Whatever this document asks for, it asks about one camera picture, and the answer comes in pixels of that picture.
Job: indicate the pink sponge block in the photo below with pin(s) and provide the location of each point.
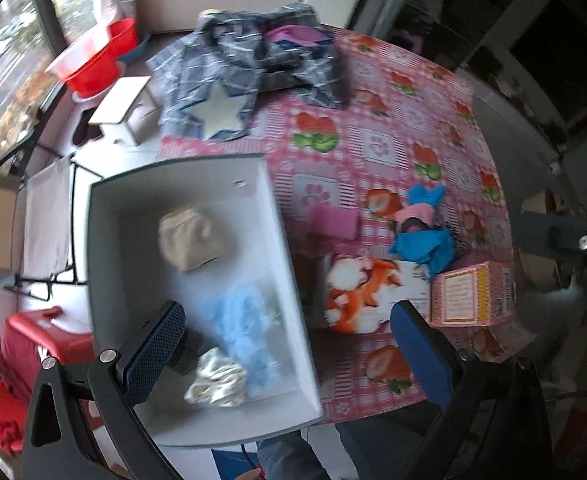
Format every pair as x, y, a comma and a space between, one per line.
333, 222

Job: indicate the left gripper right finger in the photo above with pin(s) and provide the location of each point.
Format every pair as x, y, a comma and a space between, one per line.
516, 443

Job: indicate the grey storage box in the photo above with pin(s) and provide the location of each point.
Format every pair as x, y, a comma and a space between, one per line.
129, 280

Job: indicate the orange floral tissue pack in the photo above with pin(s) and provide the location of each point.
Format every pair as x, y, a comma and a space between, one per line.
362, 292

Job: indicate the blue glove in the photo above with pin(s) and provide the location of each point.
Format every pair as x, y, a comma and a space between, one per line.
420, 194

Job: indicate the pink strawberry tablecloth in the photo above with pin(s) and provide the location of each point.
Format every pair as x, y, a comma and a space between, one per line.
408, 121

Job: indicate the pink soft toy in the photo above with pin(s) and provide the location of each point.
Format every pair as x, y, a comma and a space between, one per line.
414, 218

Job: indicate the black metal rack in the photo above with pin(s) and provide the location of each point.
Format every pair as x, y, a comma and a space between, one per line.
48, 253

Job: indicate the white small stool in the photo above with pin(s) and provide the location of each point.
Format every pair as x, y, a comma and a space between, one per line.
129, 112

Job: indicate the white cream crumpled cloth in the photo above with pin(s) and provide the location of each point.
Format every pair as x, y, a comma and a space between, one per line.
219, 381

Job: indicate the purple cloth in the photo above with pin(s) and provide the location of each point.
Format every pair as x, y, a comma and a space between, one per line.
299, 35

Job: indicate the beige soft ball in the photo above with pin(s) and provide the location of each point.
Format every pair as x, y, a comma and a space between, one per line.
188, 239

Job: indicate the red plastic basin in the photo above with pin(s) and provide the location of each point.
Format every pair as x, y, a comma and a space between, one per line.
90, 64

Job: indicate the light blue fluffy cloth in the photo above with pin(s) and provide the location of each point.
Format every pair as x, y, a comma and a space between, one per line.
244, 323

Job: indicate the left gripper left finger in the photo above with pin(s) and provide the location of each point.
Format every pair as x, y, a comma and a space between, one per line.
59, 443

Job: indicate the pink yellow carton box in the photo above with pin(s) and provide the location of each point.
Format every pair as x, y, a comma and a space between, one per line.
481, 295

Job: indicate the grey plaid shirt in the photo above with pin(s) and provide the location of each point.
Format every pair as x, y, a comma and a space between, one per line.
210, 80

